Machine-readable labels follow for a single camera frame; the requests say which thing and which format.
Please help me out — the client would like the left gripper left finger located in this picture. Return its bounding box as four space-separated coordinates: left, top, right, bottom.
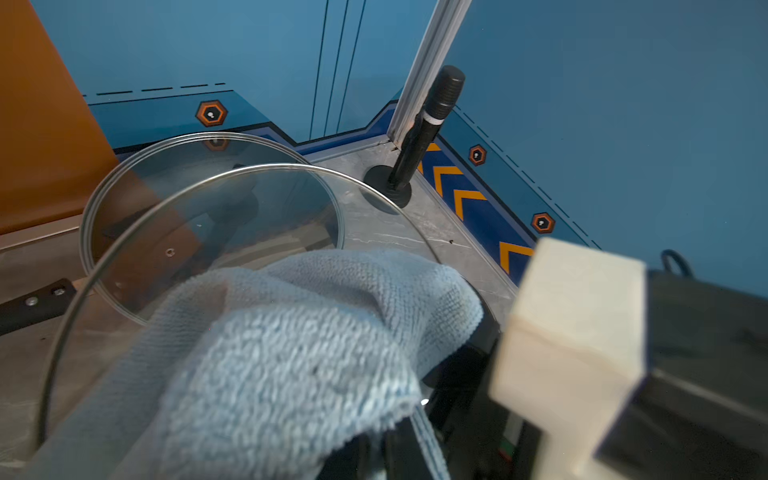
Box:
317 435 372 480

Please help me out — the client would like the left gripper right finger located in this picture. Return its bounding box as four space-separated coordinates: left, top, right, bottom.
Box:
383 417 434 480

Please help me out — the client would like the light blue microfibre cloth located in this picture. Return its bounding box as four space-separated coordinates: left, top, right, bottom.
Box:
22 250 483 479

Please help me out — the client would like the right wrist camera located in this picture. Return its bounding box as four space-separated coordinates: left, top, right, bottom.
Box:
489 238 647 479

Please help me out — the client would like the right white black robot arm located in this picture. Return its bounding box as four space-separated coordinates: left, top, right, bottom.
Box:
424 249 767 479

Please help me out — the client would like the glass lid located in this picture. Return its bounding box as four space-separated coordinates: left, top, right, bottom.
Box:
33 164 436 447
79 132 345 324

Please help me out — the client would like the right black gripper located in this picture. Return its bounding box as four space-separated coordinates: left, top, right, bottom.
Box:
424 301 540 479

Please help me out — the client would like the black microphone on stand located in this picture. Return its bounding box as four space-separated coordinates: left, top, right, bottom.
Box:
363 65 466 208

